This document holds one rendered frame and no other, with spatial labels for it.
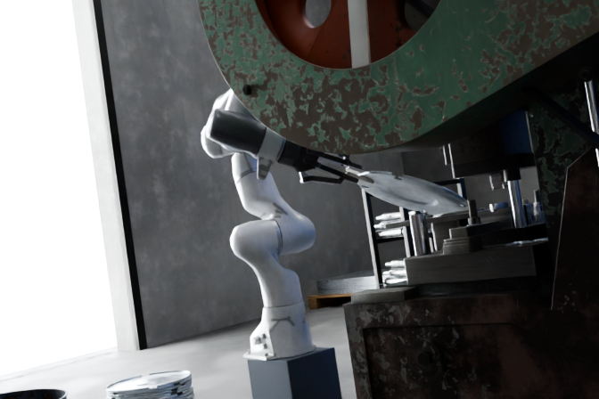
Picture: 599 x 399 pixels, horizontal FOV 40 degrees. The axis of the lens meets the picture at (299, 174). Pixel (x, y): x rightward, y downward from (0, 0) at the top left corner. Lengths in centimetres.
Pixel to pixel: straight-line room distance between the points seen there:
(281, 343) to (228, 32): 95
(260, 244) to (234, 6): 79
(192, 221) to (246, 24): 566
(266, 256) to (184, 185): 504
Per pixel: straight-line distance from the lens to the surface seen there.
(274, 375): 234
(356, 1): 159
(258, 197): 239
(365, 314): 183
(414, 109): 147
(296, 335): 235
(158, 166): 717
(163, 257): 709
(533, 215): 193
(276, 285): 234
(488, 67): 141
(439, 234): 195
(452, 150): 189
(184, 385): 294
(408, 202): 213
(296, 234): 236
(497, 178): 190
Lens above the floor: 81
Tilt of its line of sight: 3 degrees up
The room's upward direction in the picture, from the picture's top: 8 degrees counter-clockwise
